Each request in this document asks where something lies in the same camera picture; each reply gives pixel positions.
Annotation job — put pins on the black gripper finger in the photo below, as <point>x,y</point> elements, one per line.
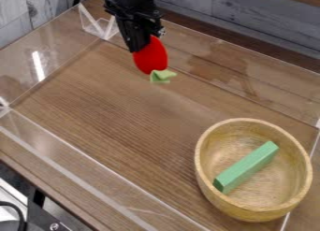
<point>131,35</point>
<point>146,36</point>

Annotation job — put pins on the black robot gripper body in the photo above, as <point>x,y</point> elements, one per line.
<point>138,16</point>

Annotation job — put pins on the red plush strawberry toy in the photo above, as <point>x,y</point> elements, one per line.
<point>151,61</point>

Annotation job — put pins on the wooden oval bowl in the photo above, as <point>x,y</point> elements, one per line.
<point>274,190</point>

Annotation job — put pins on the green rectangular block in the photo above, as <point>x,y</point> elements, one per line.
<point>239,171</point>

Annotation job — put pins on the clear acrylic table barrier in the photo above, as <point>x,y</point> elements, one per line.
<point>104,199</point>

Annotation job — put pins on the clear acrylic corner bracket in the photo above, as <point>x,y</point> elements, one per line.
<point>102,28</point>

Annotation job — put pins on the black metal table frame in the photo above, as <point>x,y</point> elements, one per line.
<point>27,209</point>

